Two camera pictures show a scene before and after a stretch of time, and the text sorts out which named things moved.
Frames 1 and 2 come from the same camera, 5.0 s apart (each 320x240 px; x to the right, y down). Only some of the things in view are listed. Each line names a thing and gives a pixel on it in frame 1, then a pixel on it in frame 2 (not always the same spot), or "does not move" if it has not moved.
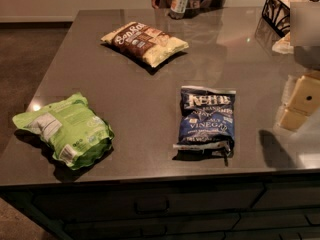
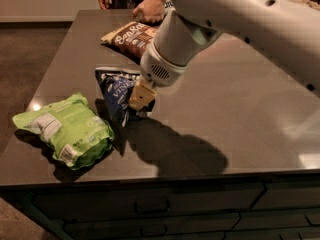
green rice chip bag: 76,134 does not move
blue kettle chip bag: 207,124 to 116,85
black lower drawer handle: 154,235 does not move
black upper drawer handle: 149,213 does not move
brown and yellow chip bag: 146,43 does not move
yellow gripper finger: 306,94 to 162,63
